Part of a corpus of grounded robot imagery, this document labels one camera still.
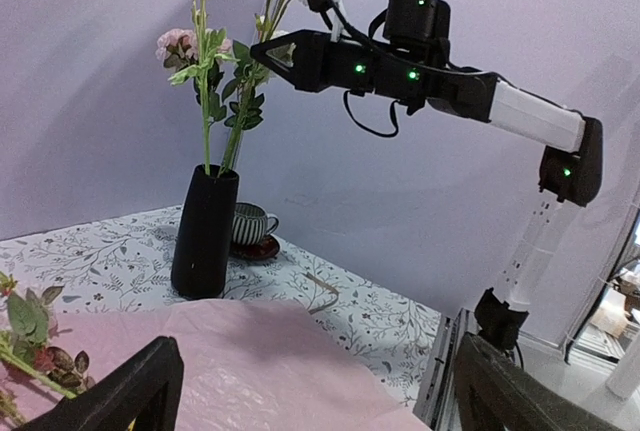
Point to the white rose stem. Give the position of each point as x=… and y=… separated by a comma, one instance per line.
x=243, y=100

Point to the pink wrapping paper sheet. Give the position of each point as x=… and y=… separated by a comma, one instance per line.
x=247, y=366

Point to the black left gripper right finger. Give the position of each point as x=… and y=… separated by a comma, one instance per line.
x=493, y=393

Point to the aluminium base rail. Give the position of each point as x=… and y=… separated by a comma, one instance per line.
x=436, y=404

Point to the striped ceramic cup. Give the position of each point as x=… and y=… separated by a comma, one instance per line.
x=251, y=224

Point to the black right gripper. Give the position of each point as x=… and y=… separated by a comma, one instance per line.
x=404, y=56

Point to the red round saucer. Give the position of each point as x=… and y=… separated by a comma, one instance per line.
x=267, y=248

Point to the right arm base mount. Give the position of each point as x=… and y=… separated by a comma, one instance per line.
x=500, y=325

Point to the tall black vase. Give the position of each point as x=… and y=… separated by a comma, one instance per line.
x=199, y=265

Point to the yellow poppy flower stem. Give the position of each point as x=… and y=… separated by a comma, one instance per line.
x=202, y=51

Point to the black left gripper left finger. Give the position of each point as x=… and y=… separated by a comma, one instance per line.
x=144, y=391

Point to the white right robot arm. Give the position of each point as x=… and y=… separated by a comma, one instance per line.
x=570, y=175

